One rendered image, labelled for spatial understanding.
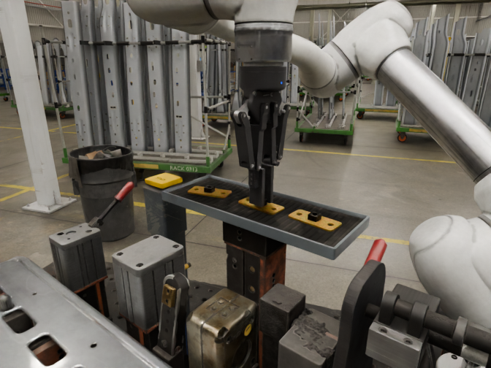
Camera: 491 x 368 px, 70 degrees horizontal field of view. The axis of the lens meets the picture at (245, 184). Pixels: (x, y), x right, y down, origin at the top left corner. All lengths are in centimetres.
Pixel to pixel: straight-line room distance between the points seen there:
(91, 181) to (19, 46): 146
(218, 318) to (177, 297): 7
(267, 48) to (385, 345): 41
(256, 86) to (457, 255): 52
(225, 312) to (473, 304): 54
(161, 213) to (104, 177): 208
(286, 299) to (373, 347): 15
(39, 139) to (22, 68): 64
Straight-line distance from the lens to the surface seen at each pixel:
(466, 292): 86
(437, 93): 97
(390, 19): 108
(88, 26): 496
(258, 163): 59
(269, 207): 63
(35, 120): 385
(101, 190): 293
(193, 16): 62
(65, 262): 83
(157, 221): 82
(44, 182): 396
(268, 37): 55
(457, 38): 737
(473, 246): 85
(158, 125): 454
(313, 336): 50
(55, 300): 76
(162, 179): 80
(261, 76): 56
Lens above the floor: 141
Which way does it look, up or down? 19 degrees down
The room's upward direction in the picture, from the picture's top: straight up
